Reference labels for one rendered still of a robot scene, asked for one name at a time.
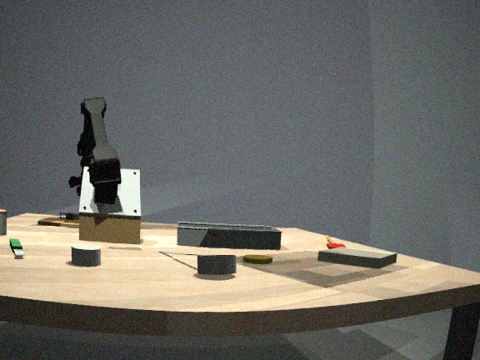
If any grey cylinder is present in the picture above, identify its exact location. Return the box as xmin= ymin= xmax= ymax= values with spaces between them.
xmin=71 ymin=244 xmax=102 ymax=267

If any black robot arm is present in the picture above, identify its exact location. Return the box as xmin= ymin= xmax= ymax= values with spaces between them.
xmin=77 ymin=97 xmax=122 ymax=204

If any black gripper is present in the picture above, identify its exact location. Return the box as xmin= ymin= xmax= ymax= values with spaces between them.
xmin=77 ymin=170 xmax=83 ymax=197

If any grey saucepan with long handle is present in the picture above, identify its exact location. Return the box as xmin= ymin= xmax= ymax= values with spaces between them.
xmin=175 ymin=253 xmax=237 ymax=275

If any grey rectangular roasting tin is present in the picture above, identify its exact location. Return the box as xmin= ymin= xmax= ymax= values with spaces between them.
xmin=177 ymin=222 xmax=282 ymax=250

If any yellow flat disc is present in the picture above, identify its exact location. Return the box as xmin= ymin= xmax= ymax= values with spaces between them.
xmin=243 ymin=254 xmax=273 ymax=264

